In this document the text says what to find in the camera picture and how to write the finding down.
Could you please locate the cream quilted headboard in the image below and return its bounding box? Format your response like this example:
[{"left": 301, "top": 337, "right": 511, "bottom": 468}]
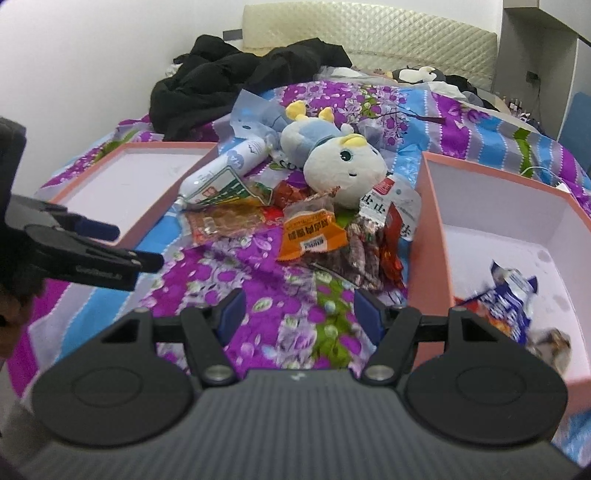
[{"left": 242, "top": 2, "right": 498, "bottom": 90}]

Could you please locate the clear packet of orange strips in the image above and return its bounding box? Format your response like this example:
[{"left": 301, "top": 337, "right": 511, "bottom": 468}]
[{"left": 185, "top": 203, "right": 280, "bottom": 247}]

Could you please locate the shallow pink box lid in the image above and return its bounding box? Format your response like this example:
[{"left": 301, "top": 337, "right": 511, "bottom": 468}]
[{"left": 46, "top": 141, "right": 218, "bottom": 247}]

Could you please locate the black jacket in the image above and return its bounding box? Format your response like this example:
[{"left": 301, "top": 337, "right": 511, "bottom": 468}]
[{"left": 150, "top": 34, "right": 354, "bottom": 141}]

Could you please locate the deep pink cardboard box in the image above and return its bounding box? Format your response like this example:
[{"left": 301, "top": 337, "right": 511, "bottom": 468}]
[{"left": 406, "top": 152, "right": 591, "bottom": 402}]

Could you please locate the person's left hand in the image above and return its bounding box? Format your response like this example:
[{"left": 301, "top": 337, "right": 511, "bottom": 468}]
[{"left": 0, "top": 295, "right": 34, "bottom": 356}]

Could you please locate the clear packet of brown sticks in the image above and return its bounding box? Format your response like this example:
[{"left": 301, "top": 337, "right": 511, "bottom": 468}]
[{"left": 526, "top": 328, "right": 573, "bottom": 374}]

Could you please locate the purple floral bedsheet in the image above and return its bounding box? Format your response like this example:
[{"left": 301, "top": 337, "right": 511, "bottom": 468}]
[{"left": 7, "top": 80, "right": 591, "bottom": 462}]

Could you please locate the green and white snack packet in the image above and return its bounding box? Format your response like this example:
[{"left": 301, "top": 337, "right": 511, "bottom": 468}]
[{"left": 185, "top": 166, "right": 273, "bottom": 210}]

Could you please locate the clear packet of sausages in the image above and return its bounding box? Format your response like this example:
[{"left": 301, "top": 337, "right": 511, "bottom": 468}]
[{"left": 309, "top": 222, "right": 393, "bottom": 291}]

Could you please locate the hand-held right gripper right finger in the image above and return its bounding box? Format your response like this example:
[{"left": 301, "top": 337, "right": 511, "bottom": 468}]
[{"left": 355, "top": 290, "right": 509, "bottom": 385}]

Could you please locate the white spray bottle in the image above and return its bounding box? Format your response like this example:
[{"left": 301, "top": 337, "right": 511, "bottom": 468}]
[{"left": 178, "top": 138, "right": 273, "bottom": 210}]

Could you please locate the dark clothes heap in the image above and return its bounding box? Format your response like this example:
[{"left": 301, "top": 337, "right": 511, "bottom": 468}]
[{"left": 443, "top": 74, "right": 490, "bottom": 104}]

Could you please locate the white and blue plush toy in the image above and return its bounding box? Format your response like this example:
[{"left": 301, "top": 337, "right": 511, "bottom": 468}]
[{"left": 279, "top": 102, "right": 389, "bottom": 199}]

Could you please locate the white packet with red label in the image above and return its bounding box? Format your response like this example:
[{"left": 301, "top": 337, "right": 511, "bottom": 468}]
[{"left": 358, "top": 173, "right": 423, "bottom": 243}]

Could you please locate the blue and white snack packet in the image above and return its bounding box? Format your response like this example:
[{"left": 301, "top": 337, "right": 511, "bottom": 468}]
[{"left": 480, "top": 261, "right": 540, "bottom": 347}]

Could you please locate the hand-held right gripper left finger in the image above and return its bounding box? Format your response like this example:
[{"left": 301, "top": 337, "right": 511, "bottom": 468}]
[{"left": 92, "top": 288, "right": 247, "bottom": 386}]

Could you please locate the clear blue-printed plastic bag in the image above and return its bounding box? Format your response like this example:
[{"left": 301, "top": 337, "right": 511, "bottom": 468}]
[{"left": 230, "top": 89, "right": 289, "bottom": 139}]

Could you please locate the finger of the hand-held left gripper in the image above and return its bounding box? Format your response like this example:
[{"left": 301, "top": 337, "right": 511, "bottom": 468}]
[
  {"left": 25, "top": 200, "right": 121, "bottom": 241},
  {"left": 28, "top": 226, "right": 164, "bottom": 291}
]

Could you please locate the white charger cable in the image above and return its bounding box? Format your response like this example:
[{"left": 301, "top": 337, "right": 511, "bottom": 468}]
[{"left": 521, "top": 165, "right": 571, "bottom": 191}]

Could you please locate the black and white penguin plush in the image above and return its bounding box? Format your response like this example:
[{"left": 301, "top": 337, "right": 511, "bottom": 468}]
[{"left": 392, "top": 66, "right": 446, "bottom": 85}]

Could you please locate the bright red foil packet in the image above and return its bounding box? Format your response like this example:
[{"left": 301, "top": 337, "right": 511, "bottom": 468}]
[{"left": 376, "top": 203, "right": 404, "bottom": 289}]

